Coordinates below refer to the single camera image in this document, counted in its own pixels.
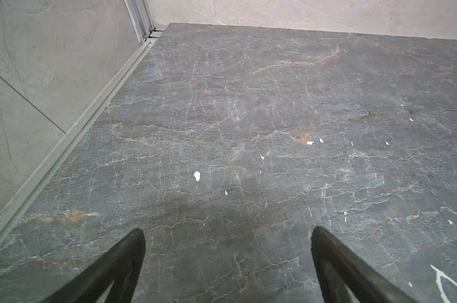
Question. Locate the aluminium frame rail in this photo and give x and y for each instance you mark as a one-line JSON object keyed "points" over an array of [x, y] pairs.
{"points": [[61, 62]]}

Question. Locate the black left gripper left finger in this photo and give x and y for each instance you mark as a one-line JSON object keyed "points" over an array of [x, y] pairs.
{"points": [[117, 270]]}

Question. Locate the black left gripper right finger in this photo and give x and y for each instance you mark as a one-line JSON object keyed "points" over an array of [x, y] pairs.
{"points": [[342, 274]]}

